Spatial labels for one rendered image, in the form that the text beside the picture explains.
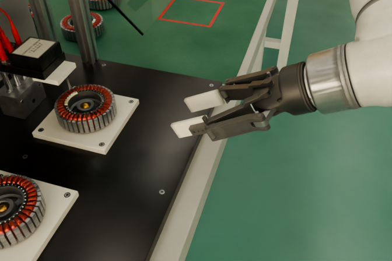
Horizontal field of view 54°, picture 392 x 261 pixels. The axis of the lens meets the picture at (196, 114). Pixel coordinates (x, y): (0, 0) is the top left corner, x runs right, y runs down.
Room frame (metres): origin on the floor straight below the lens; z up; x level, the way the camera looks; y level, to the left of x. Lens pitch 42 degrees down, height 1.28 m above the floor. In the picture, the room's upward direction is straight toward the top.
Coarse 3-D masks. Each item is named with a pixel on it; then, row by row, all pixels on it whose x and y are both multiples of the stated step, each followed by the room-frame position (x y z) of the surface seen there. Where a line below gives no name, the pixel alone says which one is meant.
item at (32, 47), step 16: (16, 48) 0.58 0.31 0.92; (32, 48) 0.58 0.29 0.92; (48, 48) 0.58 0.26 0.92; (0, 64) 0.57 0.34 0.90; (16, 64) 0.56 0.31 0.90; (32, 64) 0.55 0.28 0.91; (48, 64) 0.56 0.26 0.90; (64, 64) 0.59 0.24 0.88; (16, 80) 0.60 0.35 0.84; (48, 80) 0.55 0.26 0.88
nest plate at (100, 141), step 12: (120, 96) 0.62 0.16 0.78; (120, 108) 0.58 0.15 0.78; (132, 108) 0.58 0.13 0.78; (48, 120) 0.55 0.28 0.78; (120, 120) 0.55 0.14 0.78; (36, 132) 0.51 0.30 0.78; (48, 132) 0.51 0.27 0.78; (60, 132) 0.51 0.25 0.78; (72, 132) 0.51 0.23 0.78; (96, 132) 0.51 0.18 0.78; (108, 132) 0.51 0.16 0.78; (72, 144) 0.49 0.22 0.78; (84, 144) 0.48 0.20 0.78; (96, 144) 0.48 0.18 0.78; (108, 144) 0.48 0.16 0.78
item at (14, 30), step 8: (0, 8) 0.62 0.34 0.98; (8, 16) 0.62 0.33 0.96; (0, 32) 0.59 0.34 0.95; (16, 32) 0.62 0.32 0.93; (0, 40) 0.58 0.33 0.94; (8, 40) 0.59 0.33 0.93; (16, 40) 0.62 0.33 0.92; (0, 48) 0.57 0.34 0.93; (8, 48) 0.59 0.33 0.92; (0, 56) 0.57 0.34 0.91
